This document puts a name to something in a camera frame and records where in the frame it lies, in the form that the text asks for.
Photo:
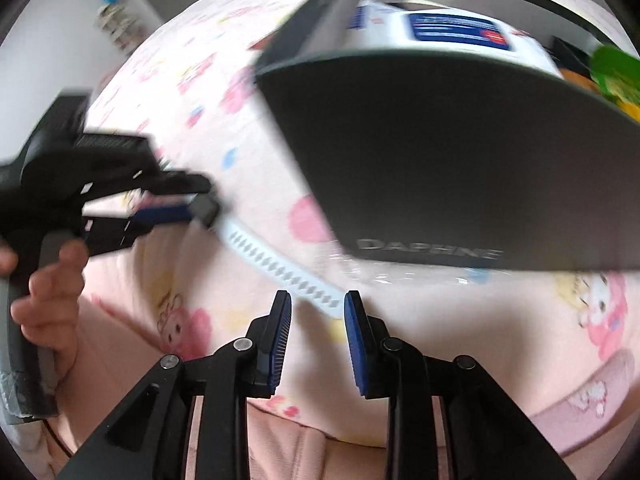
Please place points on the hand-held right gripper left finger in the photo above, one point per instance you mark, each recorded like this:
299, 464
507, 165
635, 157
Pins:
280, 340

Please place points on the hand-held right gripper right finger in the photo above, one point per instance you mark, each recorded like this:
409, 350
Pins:
357, 345

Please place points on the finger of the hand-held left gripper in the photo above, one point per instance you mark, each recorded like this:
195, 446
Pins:
160, 216
150, 177

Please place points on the black cardboard box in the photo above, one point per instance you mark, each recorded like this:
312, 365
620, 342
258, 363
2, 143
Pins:
425, 160

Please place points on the white and blue packet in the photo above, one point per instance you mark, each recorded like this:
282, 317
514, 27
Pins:
450, 30

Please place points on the person's left hand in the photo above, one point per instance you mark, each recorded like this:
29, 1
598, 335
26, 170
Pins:
60, 290

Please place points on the clear plastic wrap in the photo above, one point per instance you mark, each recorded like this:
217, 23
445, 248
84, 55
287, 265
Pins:
360, 270

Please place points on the pink cartoon printed blanket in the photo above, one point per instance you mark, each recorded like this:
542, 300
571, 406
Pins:
210, 110

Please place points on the white shelf rack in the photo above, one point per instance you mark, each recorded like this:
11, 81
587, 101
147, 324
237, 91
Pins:
122, 27

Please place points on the orange round item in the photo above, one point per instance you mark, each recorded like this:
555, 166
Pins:
580, 81

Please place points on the yellow wrapped snack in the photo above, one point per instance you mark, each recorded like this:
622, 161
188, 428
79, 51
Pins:
631, 110

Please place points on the green snack packet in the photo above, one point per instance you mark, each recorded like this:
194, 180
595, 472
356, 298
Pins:
617, 70

